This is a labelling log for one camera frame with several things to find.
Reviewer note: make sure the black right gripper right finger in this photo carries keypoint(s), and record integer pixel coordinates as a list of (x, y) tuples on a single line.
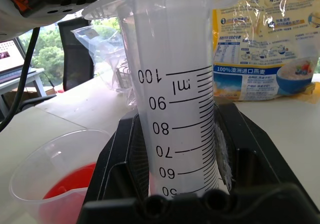
[(252, 144)]

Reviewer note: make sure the yellow and blue oatmeal bag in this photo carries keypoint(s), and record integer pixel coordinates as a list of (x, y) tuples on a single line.
[(265, 46)]

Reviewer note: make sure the clear cup with red liquid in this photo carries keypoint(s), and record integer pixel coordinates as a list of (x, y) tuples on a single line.
[(37, 164)]

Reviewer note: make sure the open laptop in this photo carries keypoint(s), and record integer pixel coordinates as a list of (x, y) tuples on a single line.
[(10, 61)]

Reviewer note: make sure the small grey side table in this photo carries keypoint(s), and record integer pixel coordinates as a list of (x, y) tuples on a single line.
[(27, 80)]

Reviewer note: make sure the black mesh office chair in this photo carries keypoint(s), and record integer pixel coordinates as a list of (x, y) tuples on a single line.
[(75, 56)]

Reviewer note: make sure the clear crumpled plastic bag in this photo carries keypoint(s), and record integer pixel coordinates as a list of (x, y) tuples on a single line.
[(105, 49)]

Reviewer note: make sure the clear graduated measuring cylinder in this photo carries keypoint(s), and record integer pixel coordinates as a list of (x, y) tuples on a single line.
[(175, 59)]

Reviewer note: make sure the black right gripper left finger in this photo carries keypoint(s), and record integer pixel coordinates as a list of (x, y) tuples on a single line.
[(117, 164)]

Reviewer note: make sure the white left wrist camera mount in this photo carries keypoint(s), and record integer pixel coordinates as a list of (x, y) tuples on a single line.
[(57, 15)]

